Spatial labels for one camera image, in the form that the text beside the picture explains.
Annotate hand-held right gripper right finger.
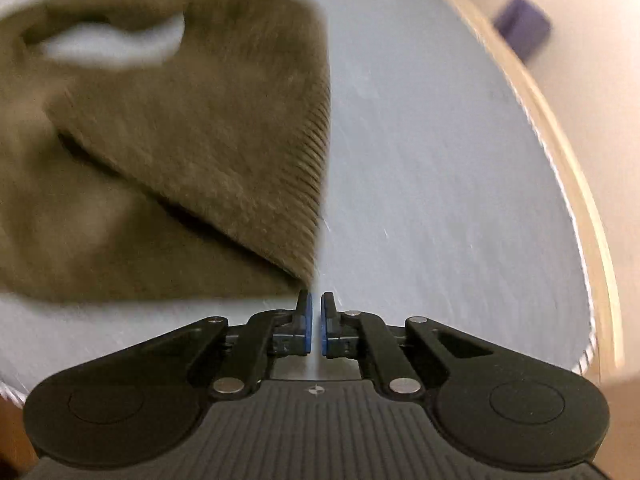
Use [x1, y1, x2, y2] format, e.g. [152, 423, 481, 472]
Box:
[320, 291, 521, 401]

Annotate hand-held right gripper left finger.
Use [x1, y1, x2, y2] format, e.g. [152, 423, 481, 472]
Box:
[125, 290, 313, 401]

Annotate brown corduroy pants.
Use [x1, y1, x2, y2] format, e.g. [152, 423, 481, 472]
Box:
[0, 0, 332, 303]

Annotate grey bed mattress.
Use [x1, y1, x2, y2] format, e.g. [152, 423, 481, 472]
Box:
[0, 0, 598, 406]

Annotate purple box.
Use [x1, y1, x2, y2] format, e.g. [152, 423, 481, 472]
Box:
[492, 0, 553, 61]

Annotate light wooden bed frame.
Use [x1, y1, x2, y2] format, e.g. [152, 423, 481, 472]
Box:
[425, 0, 626, 376]

